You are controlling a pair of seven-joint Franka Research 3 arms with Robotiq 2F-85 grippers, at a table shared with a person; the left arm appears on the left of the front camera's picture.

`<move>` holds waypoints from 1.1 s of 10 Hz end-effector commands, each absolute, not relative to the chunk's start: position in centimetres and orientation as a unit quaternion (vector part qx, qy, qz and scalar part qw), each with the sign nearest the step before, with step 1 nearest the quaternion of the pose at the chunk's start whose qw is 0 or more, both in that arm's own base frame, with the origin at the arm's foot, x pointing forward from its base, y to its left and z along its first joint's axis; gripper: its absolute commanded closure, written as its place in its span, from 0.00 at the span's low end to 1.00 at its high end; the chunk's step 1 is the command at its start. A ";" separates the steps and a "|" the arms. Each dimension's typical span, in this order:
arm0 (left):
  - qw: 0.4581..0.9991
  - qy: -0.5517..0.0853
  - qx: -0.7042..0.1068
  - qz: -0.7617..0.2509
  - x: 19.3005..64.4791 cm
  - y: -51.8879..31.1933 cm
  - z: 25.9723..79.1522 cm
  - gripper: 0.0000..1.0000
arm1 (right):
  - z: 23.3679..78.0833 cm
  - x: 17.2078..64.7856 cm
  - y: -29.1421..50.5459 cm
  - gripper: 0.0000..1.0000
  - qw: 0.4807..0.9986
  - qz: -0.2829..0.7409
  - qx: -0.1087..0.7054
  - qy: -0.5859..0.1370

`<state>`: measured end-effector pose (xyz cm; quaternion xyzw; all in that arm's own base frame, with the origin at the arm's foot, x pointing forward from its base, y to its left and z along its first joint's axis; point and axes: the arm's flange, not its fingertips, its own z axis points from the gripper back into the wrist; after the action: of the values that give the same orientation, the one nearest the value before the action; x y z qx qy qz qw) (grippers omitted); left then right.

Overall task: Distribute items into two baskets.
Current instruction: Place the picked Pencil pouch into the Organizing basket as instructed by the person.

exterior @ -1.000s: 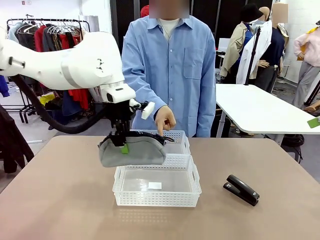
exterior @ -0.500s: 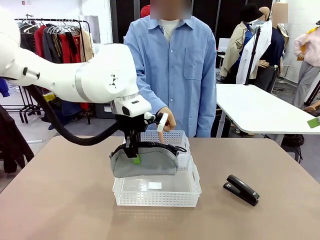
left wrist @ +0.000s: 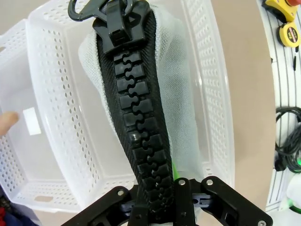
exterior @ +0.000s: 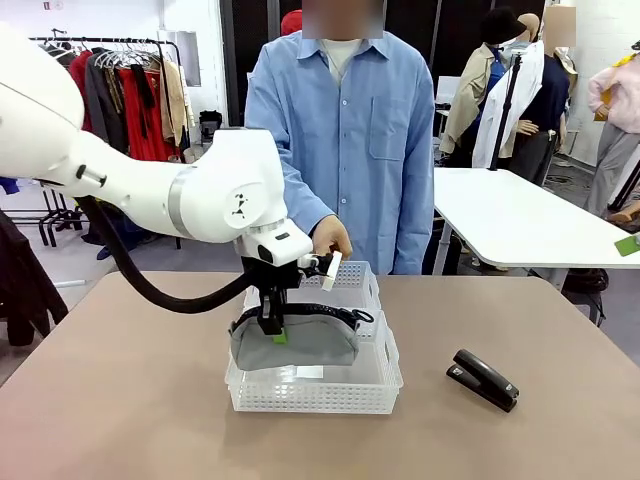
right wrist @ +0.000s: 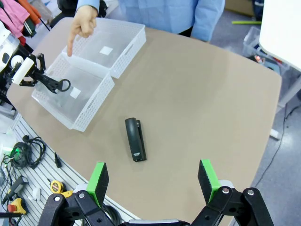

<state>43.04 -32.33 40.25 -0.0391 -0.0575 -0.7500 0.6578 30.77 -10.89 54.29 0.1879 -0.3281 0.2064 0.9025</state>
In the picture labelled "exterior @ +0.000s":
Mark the person in blue shirt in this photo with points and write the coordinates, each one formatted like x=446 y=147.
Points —
x=370 y=150

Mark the black draped jacket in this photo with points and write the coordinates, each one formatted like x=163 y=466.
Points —
x=25 y=285

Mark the charcoal hanging blazer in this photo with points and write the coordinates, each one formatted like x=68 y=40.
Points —
x=105 y=100

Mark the large white perforated plastic basket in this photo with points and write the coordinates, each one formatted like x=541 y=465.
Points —
x=315 y=397

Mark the black hanging scarf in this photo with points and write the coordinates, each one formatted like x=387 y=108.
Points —
x=142 y=100

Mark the grey wall panel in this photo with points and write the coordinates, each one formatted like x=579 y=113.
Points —
x=189 y=57

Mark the red hanging jacket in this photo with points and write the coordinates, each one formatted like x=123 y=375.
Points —
x=80 y=90

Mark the black bucket hat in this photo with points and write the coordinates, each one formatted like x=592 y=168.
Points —
x=500 y=25

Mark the black stapler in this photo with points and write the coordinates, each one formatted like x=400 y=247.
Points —
x=482 y=382

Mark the bright blue garment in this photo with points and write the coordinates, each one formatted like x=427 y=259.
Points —
x=7 y=186

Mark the green card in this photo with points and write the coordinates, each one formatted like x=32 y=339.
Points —
x=627 y=246

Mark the mannequin in beige coat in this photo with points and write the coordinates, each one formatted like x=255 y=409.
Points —
x=467 y=100

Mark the beige hanging jacket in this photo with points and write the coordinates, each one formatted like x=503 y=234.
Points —
x=176 y=100

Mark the person in pink top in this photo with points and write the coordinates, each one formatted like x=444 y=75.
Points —
x=620 y=110

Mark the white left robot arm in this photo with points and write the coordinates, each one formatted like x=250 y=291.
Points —
x=125 y=170

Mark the red hanging dress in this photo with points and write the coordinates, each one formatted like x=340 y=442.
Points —
x=145 y=130

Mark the dark blue garment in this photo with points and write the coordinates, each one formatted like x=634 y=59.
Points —
x=122 y=235

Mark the black backpack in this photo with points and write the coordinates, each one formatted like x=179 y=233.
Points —
x=211 y=127

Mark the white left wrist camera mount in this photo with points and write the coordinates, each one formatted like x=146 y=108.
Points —
x=330 y=272

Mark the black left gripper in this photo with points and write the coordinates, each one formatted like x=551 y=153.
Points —
x=272 y=277

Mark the mannequin in navy top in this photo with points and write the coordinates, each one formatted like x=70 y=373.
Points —
x=552 y=100

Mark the white hanging coat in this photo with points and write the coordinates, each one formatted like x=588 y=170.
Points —
x=520 y=95

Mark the black metal clothes rack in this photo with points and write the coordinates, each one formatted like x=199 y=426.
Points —
x=172 y=100

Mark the grey zipper pouch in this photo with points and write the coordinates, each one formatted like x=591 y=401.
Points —
x=310 y=347

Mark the black floor bag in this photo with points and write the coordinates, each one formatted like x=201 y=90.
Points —
x=585 y=290

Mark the small white perforated plastic basket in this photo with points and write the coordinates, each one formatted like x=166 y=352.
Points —
x=357 y=280

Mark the white background table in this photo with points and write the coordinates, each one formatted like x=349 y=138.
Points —
x=525 y=215

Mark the red hat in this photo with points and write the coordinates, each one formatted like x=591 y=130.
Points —
x=292 y=22

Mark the person's right hand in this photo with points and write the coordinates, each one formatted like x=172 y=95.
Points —
x=332 y=235

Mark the black tripod pole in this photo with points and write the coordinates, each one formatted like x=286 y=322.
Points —
x=505 y=110

